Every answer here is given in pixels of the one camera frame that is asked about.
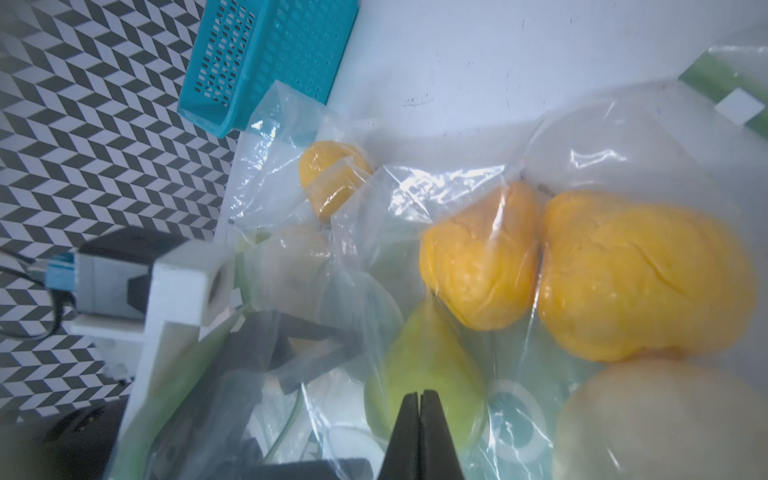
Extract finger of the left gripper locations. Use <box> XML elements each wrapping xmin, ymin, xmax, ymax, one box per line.
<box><xmin>221</xmin><ymin>311</ymin><xmax>360</xmax><ymax>384</ymax></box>

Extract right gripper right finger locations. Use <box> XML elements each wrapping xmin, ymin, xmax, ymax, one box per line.
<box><xmin>419</xmin><ymin>390</ymin><xmax>464</xmax><ymax>480</ymax></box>

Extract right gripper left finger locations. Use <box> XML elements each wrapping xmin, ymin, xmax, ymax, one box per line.
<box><xmin>378</xmin><ymin>393</ymin><xmax>421</xmax><ymax>480</ymax></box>

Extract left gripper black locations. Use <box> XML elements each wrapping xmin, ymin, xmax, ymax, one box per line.
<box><xmin>1</xmin><ymin>395</ymin><xmax>372</xmax><ymax>479</ymax></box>

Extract green pear bag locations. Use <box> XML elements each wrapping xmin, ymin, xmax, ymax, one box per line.
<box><xmin>364</xmin><ymin>295</ymin><xmax>487</xmax><ymax>455</ymax></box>

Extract zip-top bag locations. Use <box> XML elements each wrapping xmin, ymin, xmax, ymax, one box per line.
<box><xmin>216</xmin><ymin>82</ymin><xmax>377</xmax><ymax>297</ymax></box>
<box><xmin>679</xmin><ymin>29</ymin><xmax>767</xmax><ymax>138</ymax></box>
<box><xmin>107</xmin><ymin>83</ymin><xmax>767</xmax><ymax>479</ymax></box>

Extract cream pear left bag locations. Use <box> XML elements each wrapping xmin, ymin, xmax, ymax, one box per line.
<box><xmin>258</xmin><ymin>226</ymin><xmax>331</xmax><ymax>304</ymax></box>

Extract cream pear bag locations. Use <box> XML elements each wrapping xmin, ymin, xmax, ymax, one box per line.
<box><xmin>258</xmin><ymin>226</ymin><xmax>331</xmax><ymax>304</ymax></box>
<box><xmin>552</xmin><ymin>360</ymin><xmax>767</xmax><ymax>479</ymax></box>

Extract yellow pear left bag upper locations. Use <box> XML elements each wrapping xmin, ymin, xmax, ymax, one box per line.
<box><xmin>299</xmin><ymin>140</ymin><xmax>374</xmax><ymax>224</ymax></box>

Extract yellow pear bag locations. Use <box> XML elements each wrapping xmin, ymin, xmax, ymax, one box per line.
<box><xmin>299</xmin><ymin>140</ymin><xmax>374</xmax><ymax>224</ymax></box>
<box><xmin>419</xmin><ymin>181</ymin><xmax>539</xmax><ymax>331</ymax></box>
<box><xmin>537</xmin><ymin>190</ymin><xmax>757</xmax><ymax>362</ymax></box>

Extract yellow pear middle bag upper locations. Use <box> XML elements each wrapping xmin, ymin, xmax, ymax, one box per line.
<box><xmin>419</xmin><ymin>181</ymin><xmax>539</xmax><ymax>331</ymax></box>

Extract cream pear middle bag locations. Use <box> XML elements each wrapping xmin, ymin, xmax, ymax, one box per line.
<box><xmin>552</xmin><ymin>360</ymin><xmax>767</xmax><ymax>479</ymax></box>

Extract yellow pear middle bag lower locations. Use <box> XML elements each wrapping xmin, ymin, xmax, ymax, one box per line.
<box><xmin>537</xmin><ymin>190</ymin><xmax>757</xmax><ymax>362</ymax></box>

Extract teal plastic basket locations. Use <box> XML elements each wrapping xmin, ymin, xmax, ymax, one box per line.
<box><xmin>178</xmin><ymin>0</ymin><xmax>359</xmax><ymax>137</ymax></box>

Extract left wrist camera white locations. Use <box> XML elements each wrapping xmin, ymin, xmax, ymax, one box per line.
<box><xmin>41</xmin><ymin>226</ymin><xmax>238</xmax><ymax>421</ymax></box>

